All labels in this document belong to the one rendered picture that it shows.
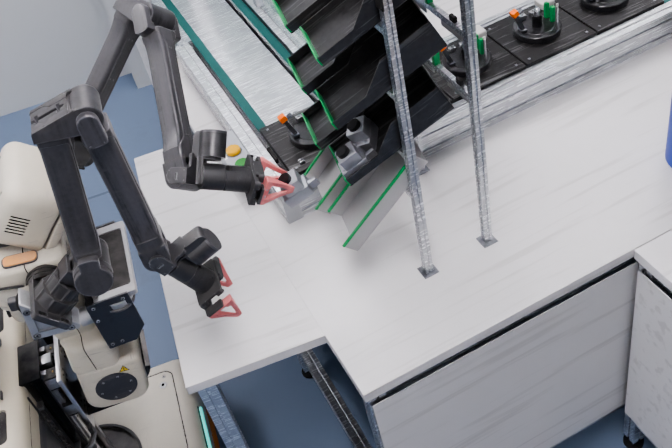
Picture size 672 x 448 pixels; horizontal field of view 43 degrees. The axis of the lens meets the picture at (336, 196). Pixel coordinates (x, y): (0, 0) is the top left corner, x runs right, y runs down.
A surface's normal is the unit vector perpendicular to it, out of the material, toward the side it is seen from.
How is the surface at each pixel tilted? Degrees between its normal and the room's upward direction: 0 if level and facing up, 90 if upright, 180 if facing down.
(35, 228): 90
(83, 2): 90
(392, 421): 90
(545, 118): 0
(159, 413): 0
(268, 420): 0
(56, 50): 90
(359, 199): 45
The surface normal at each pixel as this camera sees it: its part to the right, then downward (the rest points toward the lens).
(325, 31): -0.56, -0.51
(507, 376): 0.44, 0.56
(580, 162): -0.18, -0.71
